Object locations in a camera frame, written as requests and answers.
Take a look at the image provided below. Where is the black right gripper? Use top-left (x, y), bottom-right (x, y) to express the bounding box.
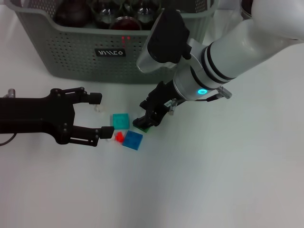
top-left (132, 81), bottom-right (178, 131)

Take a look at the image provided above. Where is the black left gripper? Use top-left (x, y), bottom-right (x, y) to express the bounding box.
top-left (0, 86), bottom-right (115, 147)

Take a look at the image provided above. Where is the right wrist camera housing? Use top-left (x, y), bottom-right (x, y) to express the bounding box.
top-left (136, 9), bottom-right (192, 73)

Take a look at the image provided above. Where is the black teapot lid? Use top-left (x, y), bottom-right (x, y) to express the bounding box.
top-left (239, 0), bottom-right (256, 19)

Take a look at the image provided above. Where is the glass teacup with black holder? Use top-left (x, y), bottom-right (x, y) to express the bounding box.
top-left (109, 16), bottom-right (143, 31)
top-left (92, 0), bottom-right (121, 29)
top-left (133, 0), bottom-right (160, 30)

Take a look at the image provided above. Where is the right gripper cable with plugs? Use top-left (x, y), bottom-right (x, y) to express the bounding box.
top-left (168, 86), bottom-right (233, 116)

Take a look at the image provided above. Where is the cyan square toy plate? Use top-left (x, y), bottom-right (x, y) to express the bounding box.
top-left (110, 113), bottom-right (130, 130)

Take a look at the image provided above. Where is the grey perforated storage basket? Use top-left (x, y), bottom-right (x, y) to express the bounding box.
top-left (3, 0), bottom-right (218, 84)

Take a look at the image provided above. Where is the blue square toy plate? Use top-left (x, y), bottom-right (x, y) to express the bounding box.
top-left (122, 130), bottom-right (144, 151)

